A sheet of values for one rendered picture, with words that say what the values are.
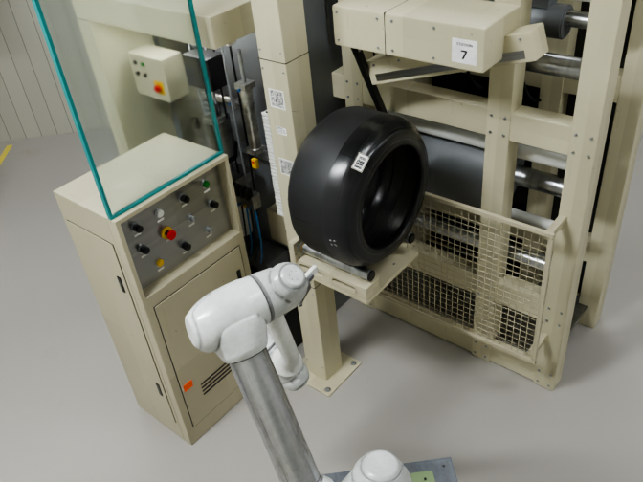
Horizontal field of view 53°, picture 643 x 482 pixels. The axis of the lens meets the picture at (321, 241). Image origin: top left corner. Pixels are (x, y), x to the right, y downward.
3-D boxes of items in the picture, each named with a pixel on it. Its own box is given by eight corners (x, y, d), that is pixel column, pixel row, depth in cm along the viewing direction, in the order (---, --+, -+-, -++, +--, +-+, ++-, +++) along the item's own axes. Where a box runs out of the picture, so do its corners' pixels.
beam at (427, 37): (333, 46, 242) (329, 5, 233) (373, 24, 257) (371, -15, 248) (481, 75, 208) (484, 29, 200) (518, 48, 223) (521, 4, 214)
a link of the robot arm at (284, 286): (285, 266, 179) (241, 286, 174) (300, 243, 163) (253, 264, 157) (308, 308, 176) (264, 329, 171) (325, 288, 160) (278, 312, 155)
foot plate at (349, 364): (288, 373, 332) (287, 370, 330) (321, 341, 347) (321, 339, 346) (328, 397, 317) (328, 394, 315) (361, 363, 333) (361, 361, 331)
